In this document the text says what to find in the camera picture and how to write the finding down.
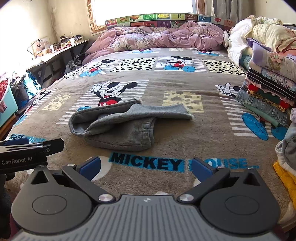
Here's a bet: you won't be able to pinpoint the white quilt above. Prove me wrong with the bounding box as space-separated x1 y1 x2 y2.
223 18 257 70

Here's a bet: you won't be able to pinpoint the wooden framed window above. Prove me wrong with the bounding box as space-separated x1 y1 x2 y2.
87 0 199 36

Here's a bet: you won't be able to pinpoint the cartoon printed brown blanket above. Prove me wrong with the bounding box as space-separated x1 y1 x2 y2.
5 46 289 223

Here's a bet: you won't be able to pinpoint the teal storage box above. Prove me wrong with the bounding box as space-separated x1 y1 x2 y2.
0 79 19 128

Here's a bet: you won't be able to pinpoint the dark crumpled cloth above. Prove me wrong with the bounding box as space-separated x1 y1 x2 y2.
63 54 83 75

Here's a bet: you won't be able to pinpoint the dark clothes heap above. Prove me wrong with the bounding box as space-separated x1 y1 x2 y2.
10 76 29 108

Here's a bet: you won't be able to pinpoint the colourful alphabet headboard mat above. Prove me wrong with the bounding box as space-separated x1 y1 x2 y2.
105 13 236 32

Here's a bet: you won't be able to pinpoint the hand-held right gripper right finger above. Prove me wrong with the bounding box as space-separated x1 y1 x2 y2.
177 158 263 205

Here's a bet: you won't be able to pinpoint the purple floral duvet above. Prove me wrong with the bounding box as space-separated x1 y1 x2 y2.
82 21 228 64

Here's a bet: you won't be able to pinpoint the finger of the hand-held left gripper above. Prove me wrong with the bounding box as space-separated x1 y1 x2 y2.
0 138 65 155
4 137 30 146

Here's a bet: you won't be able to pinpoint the cream blanket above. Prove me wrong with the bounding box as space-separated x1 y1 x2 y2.
251 16 296 54

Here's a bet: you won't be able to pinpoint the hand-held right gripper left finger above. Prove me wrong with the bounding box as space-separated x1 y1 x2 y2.
29 156 116 204

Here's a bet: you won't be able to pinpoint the blue patterned cloth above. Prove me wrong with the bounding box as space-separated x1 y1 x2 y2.
23 71 42 96

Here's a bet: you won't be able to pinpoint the red floral cloth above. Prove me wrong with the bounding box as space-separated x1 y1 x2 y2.
0 73 11 102

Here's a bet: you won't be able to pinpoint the dark desk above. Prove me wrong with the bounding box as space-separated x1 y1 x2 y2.
26 39 89 88

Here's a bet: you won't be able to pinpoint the grey pants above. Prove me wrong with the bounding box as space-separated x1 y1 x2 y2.
69 98 193 152

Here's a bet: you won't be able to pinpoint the yellow garment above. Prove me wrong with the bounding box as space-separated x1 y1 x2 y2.
273 161 296 204

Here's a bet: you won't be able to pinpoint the cluttered small desk items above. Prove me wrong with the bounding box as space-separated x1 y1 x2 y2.
28 35 85 57

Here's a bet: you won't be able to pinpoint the light grey garment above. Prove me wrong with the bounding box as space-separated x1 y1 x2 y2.
275 120 296 167

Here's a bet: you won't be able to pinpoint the grey curtain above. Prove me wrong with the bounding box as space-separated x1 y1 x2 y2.
198 0 238 24

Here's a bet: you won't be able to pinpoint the stack of folded clothes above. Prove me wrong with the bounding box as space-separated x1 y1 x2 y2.
236 38 296 128

